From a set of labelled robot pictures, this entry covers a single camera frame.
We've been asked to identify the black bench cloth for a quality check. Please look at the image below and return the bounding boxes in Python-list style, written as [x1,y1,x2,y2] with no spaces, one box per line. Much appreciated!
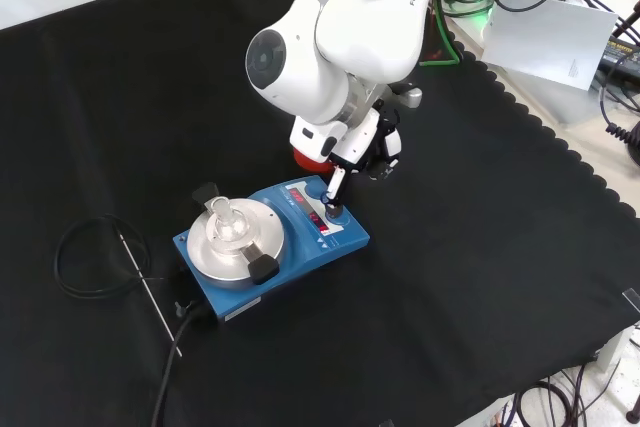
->
[0,0,640,427]

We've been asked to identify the white bench leg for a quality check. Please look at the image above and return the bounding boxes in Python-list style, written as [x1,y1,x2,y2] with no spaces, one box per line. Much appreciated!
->
[596,320,640,374]

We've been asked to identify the black cable with plug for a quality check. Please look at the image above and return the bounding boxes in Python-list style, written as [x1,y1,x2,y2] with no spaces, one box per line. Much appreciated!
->
[597,11,640,169]

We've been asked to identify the clear round-bottom glass flask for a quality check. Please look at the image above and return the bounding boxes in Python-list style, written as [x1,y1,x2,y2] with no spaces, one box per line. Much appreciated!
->
[205,195,251,257]

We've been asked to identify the black floor cables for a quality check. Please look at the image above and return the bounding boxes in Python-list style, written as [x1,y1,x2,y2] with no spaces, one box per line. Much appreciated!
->
[497,360,640,427]

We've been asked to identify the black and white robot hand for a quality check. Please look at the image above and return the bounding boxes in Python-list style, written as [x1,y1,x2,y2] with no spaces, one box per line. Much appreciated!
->
[288,96,404,212]

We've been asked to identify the red round cap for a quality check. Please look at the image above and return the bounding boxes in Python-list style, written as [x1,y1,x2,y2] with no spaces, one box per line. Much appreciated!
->
[292,145,333,172]

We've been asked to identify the thin steel temperature probe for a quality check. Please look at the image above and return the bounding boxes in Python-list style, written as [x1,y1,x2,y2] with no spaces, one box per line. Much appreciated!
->
[118,239,184,358]

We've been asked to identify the black device with yellow label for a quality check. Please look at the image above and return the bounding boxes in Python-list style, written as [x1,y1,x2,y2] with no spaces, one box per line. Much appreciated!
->
[596,38,640,82]

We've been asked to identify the green cable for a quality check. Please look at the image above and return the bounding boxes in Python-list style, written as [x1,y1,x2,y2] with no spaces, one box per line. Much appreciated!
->
[417,0,497,69]

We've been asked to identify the heater with blue base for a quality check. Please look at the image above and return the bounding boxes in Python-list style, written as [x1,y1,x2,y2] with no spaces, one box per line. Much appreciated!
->
[172,174,372,328]

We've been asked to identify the thin black probe cable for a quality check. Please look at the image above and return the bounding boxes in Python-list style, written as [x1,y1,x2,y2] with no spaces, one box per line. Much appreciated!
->
[53,213,170,301]

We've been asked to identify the white paper sheet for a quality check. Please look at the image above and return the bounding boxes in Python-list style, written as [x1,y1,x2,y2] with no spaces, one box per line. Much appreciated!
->
[481,0,621,93]

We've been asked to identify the thick black power cable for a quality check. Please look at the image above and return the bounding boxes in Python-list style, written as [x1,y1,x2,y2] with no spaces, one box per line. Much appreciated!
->
[148,299,214,427]

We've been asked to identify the aluminium heating block, black handles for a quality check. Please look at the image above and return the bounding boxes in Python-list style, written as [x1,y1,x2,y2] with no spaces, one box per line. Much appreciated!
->
[191,182,282,287]

